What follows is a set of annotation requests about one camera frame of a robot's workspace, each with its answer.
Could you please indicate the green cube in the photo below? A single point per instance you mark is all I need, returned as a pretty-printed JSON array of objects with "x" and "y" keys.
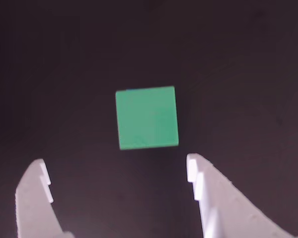
[{"x": 146, "y": 119}]

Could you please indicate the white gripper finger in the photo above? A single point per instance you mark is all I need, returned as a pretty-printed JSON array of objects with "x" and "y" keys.
[
  {"x": 226, "y": 210},
  {"x": 34, "y": 210}
]

